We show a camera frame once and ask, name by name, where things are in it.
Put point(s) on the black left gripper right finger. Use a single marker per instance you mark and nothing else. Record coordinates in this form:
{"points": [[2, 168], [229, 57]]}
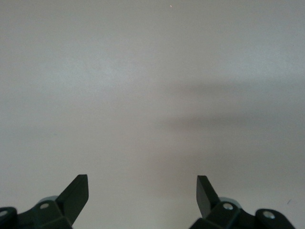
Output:
{"points": [[205, 198]]}

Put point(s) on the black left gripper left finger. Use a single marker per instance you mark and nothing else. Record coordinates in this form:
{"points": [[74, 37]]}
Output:
{"points": [[74, 198]]}

